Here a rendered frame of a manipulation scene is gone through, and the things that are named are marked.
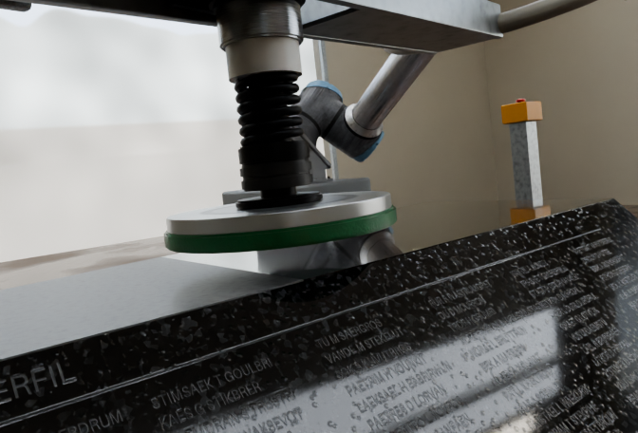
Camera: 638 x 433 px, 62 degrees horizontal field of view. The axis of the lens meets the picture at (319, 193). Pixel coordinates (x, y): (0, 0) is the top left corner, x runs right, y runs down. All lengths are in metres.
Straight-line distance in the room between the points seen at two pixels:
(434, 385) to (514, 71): 8.18
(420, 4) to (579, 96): 7.33
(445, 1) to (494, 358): 0.44
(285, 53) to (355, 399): 0.30
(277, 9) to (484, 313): 0.33
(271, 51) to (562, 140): 7.68
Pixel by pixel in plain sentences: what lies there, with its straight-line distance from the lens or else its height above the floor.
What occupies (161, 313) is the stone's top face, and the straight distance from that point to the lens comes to 0.39.
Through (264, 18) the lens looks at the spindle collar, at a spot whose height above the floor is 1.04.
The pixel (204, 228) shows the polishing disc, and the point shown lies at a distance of 0.43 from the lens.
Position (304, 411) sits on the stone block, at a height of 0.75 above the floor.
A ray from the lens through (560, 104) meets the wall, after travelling 8.10.
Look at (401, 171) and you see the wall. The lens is 7.33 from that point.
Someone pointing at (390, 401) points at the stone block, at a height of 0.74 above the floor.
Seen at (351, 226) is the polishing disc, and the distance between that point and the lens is 0.42.
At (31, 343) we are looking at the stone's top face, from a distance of 0.38.
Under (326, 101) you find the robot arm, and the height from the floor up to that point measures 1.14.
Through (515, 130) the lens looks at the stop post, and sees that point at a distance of 2.41.
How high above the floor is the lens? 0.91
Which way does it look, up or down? 3 degrees down
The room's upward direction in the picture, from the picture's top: 6 degrees counter-clockwise
